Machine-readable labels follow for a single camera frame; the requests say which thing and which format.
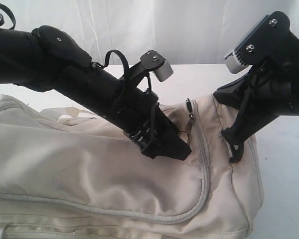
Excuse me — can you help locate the black plastic D-ring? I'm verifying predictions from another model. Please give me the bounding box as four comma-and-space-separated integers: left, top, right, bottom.
228, 144, 246, 165

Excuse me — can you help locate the cream duffel bag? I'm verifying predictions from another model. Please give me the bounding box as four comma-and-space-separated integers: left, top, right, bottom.
0, 95, 263, 239

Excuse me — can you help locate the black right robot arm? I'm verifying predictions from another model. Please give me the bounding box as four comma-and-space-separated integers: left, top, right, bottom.
213, 37, 299, 145

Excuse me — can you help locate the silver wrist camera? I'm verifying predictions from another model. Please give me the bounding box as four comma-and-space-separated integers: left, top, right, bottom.
224, 11, 290, 74
130, 50, 173, 82

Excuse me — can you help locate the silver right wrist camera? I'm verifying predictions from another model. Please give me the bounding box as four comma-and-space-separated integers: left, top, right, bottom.
224, 11, 290, 74

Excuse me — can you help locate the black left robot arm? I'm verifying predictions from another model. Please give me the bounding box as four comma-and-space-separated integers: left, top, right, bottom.
0, 25, 191, 160

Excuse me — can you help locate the white backdrop curtain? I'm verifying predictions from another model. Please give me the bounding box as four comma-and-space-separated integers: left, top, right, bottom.
3, 0, 299, 64

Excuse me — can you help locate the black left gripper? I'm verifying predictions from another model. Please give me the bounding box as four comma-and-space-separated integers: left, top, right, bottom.
112, 87, 191, 161

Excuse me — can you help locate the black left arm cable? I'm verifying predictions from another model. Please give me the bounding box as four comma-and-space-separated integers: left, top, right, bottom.
89, 49, 160, 150

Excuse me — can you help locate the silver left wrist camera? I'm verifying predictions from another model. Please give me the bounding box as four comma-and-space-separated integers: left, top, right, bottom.
130, 50, 173, 82

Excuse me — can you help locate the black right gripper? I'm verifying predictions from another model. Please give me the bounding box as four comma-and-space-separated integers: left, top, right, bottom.
213, 57, 299, 142

